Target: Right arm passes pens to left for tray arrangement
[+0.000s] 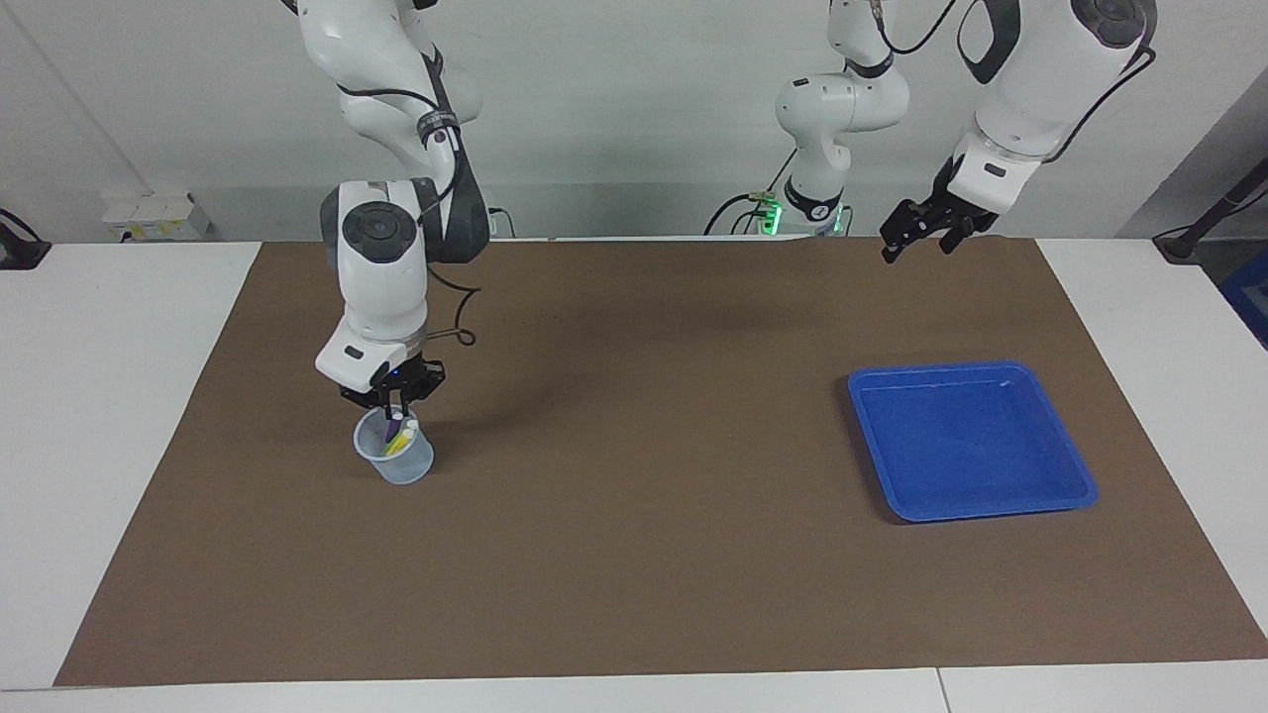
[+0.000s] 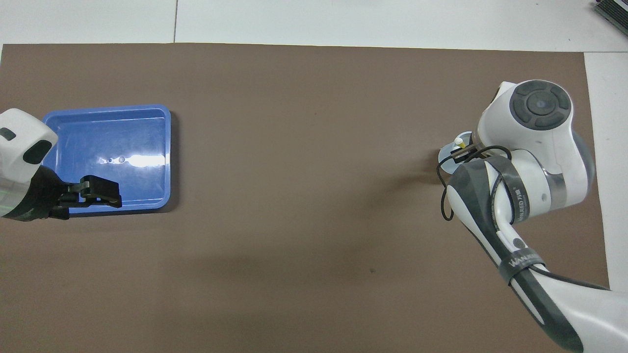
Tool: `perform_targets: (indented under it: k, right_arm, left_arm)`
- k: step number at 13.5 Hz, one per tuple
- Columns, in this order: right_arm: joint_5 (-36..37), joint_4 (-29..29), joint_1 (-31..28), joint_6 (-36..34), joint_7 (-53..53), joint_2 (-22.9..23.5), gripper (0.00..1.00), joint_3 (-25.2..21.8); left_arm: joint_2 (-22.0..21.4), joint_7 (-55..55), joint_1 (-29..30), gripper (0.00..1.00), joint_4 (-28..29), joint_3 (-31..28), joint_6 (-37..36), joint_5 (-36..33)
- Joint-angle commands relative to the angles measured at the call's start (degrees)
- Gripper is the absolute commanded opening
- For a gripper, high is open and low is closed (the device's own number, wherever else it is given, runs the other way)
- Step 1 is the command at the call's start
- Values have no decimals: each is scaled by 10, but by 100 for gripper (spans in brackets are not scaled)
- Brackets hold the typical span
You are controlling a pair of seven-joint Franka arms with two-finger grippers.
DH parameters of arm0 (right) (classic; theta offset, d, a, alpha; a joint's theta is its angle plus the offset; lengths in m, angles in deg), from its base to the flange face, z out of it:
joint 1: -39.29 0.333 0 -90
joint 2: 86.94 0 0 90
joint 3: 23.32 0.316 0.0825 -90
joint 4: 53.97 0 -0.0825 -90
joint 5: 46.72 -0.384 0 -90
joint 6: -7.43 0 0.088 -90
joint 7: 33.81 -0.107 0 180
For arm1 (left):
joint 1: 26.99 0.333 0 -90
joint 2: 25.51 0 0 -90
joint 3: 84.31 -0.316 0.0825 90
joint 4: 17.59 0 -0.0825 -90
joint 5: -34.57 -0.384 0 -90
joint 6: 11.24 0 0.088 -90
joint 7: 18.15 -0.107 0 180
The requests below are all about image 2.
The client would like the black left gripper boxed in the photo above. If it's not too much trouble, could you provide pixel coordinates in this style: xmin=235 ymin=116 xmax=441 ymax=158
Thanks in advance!
xmin=7 ymin=166 xmax=122 ymax=221

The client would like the blue plastic tray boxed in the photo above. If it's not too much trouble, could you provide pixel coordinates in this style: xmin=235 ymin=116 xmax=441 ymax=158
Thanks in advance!
xmin=42 ymin=104 xmax=172 ymax=215

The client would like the brown table mat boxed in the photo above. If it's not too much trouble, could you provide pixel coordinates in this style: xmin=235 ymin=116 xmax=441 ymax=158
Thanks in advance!
xmin=0 ymin=43 xmax=610 ymax=353

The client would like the clear plastic cup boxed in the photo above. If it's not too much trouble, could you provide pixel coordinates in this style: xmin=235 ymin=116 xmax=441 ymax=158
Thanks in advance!
xmin=438 ymin=131 xmax=479 ymax=173

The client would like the dark ribbed box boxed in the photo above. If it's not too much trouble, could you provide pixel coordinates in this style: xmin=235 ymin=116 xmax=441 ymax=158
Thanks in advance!
xmin=594 ymin=0 xmax=628 ymax=36

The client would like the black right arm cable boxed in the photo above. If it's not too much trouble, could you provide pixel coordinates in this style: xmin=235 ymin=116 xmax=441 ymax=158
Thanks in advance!
xmin=437 ymin=146 xmax=609 ymax=291

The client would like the grey right elbow strap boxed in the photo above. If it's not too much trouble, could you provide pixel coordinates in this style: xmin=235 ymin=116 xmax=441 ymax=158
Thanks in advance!
xmin=488 ymin=156 xmax=533 ymax=224

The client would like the black right arm strap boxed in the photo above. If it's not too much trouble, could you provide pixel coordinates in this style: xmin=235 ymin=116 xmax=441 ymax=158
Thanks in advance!
xmin=498 ymin=249 xmax=546 ymax=286

